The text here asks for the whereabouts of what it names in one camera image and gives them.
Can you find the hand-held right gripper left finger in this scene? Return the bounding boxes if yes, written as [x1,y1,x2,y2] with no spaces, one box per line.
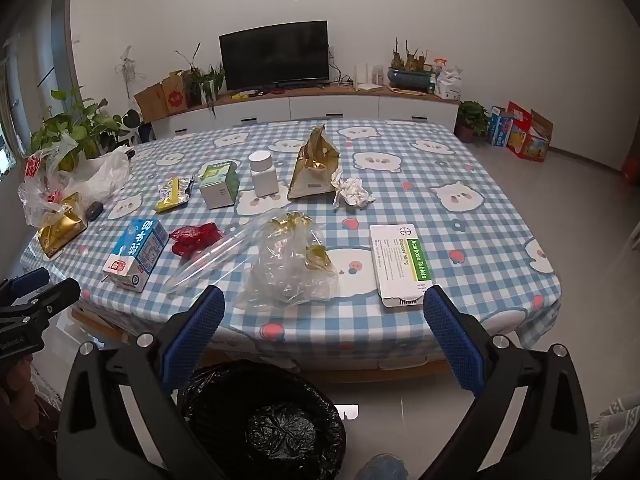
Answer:
[56,285,226,480]

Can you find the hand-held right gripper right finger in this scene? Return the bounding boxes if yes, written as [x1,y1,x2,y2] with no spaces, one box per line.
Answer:
[423,285,593,480]

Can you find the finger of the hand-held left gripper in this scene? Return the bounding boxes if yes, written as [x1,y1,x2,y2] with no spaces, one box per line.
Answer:
[15,280,81,331]
[0,267,51,301]

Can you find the white green-striped medicine box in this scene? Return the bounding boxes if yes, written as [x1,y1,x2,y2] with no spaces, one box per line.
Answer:
[369,224,436,308]

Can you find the red mesh net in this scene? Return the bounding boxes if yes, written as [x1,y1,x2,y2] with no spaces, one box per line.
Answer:
[170,223,224,259]

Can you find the blue white milk carton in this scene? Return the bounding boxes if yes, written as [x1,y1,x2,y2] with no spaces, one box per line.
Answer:
[102,218,169,293]

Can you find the clear bag with gold wrappers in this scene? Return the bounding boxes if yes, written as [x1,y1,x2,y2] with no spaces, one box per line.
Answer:
[235,212,341,308]

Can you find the black-lined trash bin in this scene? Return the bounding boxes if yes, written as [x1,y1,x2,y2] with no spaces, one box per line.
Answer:
[179,360,347,480]

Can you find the yellow silver snack wrapper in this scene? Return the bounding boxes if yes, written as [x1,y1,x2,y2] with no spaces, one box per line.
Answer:
[155,176,194,212]

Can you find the green white carton box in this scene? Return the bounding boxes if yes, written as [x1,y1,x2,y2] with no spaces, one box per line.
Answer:
[199,160,240,209]

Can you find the white pill bottle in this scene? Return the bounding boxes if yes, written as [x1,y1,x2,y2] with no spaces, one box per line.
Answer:
[249,151,280,197]

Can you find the white tissue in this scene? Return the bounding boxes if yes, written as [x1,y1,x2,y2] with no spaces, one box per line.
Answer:
[332,170,376,208]

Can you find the gold paper bag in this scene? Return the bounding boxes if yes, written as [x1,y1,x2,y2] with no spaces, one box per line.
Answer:
[289,125,341,200]

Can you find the person's left hand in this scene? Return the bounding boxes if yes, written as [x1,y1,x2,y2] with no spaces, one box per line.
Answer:
[0,355,38,428]

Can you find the small gold foil bag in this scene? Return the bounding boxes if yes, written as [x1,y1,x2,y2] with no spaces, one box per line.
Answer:
[36,192,88,260]

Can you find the clear red-print plastic bag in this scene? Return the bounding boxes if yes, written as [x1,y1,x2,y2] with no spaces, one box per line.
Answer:
[18,147,83,228]

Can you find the blue shoe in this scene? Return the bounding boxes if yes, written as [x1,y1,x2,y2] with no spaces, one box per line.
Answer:
[357,454,416,480]

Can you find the large pothos plant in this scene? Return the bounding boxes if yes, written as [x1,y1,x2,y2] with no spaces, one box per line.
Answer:
[30,87,141,171]

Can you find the grey patterned rug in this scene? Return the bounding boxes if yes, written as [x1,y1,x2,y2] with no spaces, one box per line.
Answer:
[587,392,640,480]

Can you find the red colourful cardboard box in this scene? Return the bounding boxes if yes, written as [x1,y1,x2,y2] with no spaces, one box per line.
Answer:
[506,101,554,163]

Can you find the blue cardboard box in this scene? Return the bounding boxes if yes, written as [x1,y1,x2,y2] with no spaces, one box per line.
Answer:
[487,106,516,148]

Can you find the small potted green plant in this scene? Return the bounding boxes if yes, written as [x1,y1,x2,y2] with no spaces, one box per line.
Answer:
[456,101,491,143]

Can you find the brown cardboard box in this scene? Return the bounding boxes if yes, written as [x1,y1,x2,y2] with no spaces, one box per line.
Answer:
[134,71,188,122]

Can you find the dried twig decoration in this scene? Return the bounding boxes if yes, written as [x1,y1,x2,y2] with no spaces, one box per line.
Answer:
[117,46,146,93]

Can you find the long-leaf potted plant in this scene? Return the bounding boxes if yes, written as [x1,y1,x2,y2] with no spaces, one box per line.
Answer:
[175,44,226,116]

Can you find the white paper bag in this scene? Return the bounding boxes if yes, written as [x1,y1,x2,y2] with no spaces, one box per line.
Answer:
[435,66,463,101]

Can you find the white television cabinet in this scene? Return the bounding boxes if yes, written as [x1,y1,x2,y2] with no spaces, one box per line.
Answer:
[150,85,461,141]

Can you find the blue bonsai planter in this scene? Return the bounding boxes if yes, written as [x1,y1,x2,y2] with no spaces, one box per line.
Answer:
[389,37,436,93]

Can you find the white router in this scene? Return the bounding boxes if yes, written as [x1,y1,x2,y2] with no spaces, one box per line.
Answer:
[355,62,383,93]

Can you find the black curved television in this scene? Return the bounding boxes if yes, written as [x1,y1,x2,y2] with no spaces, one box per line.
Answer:
[218,20,331,95]

